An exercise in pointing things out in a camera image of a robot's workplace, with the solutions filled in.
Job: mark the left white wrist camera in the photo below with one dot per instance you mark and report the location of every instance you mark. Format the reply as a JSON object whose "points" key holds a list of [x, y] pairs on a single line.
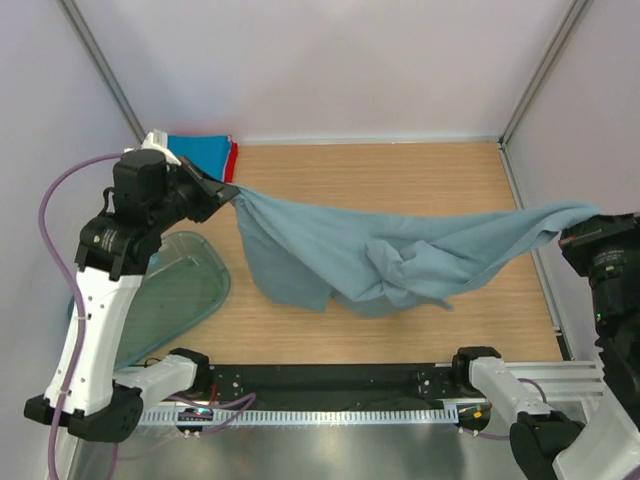
{"points": [[157, 140]]}

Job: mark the aluminium extrusion rail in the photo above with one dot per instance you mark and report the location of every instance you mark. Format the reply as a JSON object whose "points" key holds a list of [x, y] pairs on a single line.
{"points": [[562, 381]]}

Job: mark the folded red t shirt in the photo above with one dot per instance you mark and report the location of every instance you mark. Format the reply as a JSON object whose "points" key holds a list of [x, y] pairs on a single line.
{"points": [[230, 163]]}

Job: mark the grey-blue t shirt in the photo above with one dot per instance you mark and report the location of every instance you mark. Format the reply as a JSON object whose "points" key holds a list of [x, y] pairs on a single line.
{"points": [[378, 264]]}

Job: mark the aluminium frame post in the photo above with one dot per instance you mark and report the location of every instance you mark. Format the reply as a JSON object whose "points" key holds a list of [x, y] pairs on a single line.
{"points": [[558, 43], [89, 43]]}

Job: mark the right aluminium frame post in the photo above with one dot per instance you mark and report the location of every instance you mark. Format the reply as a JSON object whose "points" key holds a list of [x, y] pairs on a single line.
{"points": [[558, 43]]}

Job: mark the translucent teal plastic basket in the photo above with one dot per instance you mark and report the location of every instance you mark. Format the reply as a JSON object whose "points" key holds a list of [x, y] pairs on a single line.
{"points": [[175, 295]]}

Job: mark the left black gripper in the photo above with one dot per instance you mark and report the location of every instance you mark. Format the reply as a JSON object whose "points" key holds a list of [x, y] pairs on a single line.
{"points": [[213, 193]]}

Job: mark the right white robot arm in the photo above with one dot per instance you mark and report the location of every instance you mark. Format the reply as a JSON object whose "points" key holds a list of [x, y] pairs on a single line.
{"points": [[546, 443]]}

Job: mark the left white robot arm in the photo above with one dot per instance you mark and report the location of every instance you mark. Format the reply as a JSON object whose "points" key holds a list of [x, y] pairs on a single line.
{"points": [[149, 195]]}

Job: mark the folded blue t shirt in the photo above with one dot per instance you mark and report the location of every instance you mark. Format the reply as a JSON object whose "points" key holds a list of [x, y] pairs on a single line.
{"points": [[208, 153]]}

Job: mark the left aluminium frame post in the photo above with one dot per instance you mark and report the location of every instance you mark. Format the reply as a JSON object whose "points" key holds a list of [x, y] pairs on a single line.
{"points": [[89, 43]]}

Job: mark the slotted grey cable duct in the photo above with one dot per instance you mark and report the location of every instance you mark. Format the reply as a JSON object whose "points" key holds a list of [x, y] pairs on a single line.
{"points": [[191, 416]]}

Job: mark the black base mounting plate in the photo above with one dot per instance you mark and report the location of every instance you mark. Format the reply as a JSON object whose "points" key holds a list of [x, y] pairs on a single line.
{"points": [[336, 388]]}

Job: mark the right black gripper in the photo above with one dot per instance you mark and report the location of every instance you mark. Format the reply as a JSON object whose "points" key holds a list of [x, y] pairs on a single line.
{"points": [[573, 238]]}

